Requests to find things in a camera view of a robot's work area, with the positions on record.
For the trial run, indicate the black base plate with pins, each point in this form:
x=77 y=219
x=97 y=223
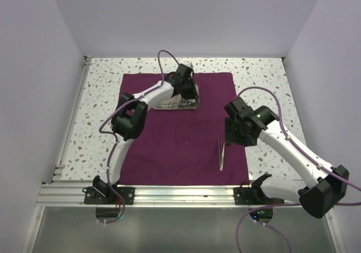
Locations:
x=253 y=196
x=124 y=195

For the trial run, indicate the purple surgical drape cloth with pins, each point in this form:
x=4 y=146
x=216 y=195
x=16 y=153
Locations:
x=180 y=147

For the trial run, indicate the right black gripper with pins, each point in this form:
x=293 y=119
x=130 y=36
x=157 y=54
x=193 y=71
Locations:
x=230 y=136

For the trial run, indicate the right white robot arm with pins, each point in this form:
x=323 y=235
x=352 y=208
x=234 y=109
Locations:
x=321 y=186

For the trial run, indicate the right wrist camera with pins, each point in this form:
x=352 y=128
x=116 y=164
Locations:
x=238 y=109

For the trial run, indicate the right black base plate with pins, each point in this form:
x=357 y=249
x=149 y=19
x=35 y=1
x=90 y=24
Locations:
x=253 y=196

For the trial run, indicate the aluminium front rail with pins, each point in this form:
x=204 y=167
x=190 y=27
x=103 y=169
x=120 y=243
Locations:
x=142 y=196

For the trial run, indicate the aluminium rail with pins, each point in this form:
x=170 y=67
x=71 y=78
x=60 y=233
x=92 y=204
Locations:
x=142 y=196
x=60 y=162

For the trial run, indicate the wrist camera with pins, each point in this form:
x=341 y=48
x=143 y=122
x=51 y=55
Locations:
x=238 y=109
x=183 y=73

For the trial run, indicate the aluminium left side rail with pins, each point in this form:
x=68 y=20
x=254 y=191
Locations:
x=60 y=162

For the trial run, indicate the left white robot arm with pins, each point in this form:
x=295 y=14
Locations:
x=127 y=123

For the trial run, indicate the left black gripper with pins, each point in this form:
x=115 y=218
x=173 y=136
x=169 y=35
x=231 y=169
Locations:
x=193 y=94

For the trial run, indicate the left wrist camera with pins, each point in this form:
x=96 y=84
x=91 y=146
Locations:
x=183 y=73

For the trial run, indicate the stainless steel instrument tray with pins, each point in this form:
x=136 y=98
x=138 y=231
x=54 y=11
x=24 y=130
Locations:
x=162 y=104

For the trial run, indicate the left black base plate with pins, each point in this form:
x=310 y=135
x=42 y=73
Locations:
x=124 y=195

